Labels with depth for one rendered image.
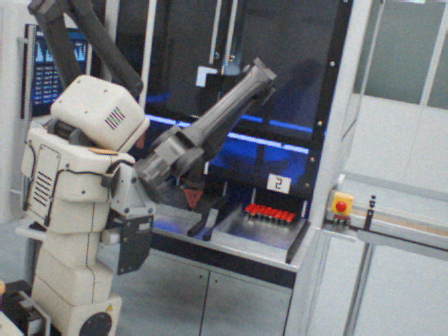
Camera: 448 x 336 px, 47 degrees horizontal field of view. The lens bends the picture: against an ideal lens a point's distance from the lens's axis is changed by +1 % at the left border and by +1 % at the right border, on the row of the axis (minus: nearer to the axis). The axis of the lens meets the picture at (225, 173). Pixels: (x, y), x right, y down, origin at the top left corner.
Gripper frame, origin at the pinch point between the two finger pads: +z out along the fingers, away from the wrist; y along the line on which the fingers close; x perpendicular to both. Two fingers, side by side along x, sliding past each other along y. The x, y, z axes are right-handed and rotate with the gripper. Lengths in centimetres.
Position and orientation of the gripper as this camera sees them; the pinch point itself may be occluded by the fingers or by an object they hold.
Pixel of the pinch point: (193, 202)
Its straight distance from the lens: 194.1
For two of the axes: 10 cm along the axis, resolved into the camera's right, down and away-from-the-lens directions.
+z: -1.3, 9.2, 3.6
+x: -9.9, -1.5, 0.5
